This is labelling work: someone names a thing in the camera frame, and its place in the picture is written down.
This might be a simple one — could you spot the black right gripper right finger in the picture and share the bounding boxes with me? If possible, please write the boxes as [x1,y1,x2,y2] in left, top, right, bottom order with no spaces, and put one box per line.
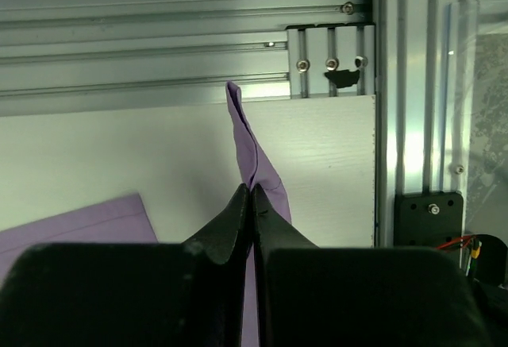
[252,187,491,346]

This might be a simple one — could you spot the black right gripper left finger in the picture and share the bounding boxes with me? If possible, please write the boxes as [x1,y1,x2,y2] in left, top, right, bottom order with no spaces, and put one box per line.
[1,185,250,346]

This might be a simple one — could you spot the purple trousers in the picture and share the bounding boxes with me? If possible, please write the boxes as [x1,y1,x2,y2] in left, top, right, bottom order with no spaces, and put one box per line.
[0,80,294,347]

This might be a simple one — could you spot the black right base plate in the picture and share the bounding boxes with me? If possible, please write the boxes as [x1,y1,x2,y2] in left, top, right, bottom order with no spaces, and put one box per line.
[394,191,464,248]

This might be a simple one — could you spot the aluminium frame side rail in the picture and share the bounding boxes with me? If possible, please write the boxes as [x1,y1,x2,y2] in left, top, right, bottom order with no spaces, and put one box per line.
[1,0,375,116]

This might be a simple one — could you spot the aluminium mounting rail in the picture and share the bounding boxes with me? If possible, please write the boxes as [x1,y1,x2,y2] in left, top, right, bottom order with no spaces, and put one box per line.
[372,0,478,247]

